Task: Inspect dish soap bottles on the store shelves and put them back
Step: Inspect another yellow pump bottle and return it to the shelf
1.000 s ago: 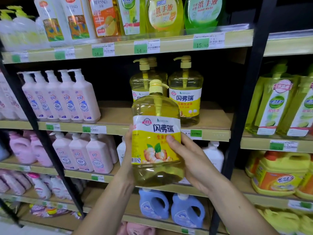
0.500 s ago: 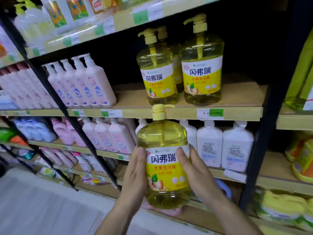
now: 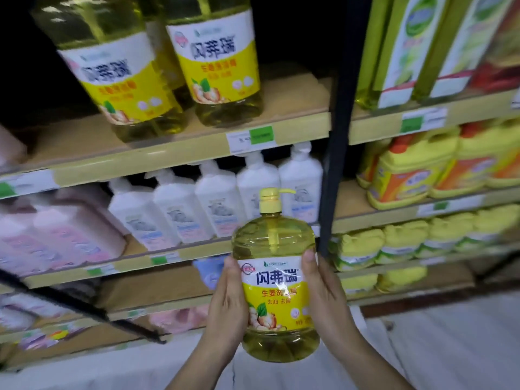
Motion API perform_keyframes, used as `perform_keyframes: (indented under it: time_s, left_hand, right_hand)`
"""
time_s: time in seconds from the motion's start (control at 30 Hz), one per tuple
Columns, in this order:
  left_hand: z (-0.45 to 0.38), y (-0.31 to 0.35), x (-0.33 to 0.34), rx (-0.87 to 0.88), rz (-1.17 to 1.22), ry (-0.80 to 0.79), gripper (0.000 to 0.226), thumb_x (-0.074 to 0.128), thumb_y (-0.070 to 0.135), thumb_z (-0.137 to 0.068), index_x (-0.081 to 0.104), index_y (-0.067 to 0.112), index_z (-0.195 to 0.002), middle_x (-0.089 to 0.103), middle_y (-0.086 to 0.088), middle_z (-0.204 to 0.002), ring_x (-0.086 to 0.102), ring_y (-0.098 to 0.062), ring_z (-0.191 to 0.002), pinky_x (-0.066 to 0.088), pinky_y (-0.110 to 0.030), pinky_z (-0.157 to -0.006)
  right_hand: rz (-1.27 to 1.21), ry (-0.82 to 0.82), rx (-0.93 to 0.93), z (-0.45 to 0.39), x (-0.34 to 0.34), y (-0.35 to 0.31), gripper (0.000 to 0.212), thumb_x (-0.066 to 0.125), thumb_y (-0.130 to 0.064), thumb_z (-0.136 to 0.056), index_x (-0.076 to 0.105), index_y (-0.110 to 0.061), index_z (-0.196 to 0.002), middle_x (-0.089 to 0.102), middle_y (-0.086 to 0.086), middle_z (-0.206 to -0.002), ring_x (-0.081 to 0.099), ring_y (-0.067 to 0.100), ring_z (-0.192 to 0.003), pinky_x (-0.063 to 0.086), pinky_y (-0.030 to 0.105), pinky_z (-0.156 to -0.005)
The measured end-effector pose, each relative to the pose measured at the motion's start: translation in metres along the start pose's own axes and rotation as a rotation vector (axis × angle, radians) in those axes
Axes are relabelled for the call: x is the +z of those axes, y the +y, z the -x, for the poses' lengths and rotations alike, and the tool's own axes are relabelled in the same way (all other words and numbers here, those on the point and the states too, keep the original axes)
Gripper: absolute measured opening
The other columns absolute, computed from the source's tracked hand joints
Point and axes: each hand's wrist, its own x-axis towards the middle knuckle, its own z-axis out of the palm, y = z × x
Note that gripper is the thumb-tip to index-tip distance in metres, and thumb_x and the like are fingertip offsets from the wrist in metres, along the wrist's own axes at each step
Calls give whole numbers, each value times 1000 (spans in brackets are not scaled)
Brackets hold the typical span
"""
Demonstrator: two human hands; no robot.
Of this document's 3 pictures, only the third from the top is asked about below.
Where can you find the person's right hand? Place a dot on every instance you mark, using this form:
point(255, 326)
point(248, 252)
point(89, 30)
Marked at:
point(331, 308)

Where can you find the person's left hand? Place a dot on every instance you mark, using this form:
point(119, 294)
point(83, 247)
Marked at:
point(227, 308)

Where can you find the yellow dish soap pump bottle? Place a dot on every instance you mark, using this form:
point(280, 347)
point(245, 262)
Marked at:
point(219, 64)
point(160, 40)
point(113, 73)
point(272, 296)

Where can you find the slim green dish soap bottle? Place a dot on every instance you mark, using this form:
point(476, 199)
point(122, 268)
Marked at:
point(406, 52)

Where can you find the right green dish soap bottle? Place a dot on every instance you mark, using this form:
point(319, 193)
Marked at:
point(467, 44)

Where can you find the light blue detergent jug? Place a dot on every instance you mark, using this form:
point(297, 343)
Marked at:
point(209, 274)

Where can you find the flat pink bottle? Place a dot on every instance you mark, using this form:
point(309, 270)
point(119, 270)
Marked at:
point(178, 320)

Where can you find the green white price tag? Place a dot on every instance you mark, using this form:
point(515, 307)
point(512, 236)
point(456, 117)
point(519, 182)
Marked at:
point(165, 259)
point(101, 270)
point(30, 184)
point(451, 206)
point(423, 120)
point(250, 140)

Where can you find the white baby label bottle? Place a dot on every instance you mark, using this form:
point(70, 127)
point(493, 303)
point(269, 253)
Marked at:
point(178, 215)
point(219, 207)
point(142, 223)

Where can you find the purple yellow detergent pouch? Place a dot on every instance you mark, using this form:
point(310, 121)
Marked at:
point(48, 339)

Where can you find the pale pink pump bottle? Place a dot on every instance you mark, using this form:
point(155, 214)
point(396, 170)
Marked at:
point(12, 148)

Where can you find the wooden shelf rack black frame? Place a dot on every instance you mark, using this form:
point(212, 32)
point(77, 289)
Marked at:
point(292, 97)

